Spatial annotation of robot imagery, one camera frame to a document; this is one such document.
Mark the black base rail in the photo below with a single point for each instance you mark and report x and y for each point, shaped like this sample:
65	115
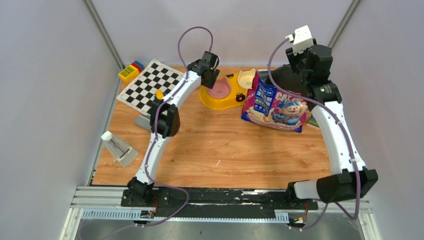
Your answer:
201	203

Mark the cream cat-shaped bowl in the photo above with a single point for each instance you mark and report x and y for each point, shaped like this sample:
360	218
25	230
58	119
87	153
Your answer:
245	78

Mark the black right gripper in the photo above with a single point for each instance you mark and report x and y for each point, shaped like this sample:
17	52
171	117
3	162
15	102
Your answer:
294	70

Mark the pink cat-shaped bowl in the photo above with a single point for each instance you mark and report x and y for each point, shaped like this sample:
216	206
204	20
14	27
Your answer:
221	88

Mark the black white checkerboard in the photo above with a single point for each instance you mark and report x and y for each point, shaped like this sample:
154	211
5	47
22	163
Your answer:
140	93

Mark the colourful pet food bag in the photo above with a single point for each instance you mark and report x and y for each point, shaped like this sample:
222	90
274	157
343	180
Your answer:
267	106

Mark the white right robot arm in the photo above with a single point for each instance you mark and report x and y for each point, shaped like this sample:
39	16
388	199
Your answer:
350	179

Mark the silver metal hook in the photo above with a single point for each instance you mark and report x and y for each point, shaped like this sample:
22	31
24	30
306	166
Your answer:
144	122

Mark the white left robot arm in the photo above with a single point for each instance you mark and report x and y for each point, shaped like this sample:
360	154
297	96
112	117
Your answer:
165	123

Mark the green blue toy block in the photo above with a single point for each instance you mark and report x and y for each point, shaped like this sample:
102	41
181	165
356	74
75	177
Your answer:
313	122

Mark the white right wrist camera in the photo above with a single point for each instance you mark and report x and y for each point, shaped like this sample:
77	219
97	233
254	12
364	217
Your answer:
301	39

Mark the yellow red blue toy block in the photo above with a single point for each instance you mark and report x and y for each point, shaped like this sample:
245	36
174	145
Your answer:
130	72

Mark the yellow double bowl tray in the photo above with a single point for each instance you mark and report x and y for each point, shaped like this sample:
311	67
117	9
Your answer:
236	97

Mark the small yellow blue toy block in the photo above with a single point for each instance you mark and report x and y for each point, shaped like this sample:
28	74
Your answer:
159	94

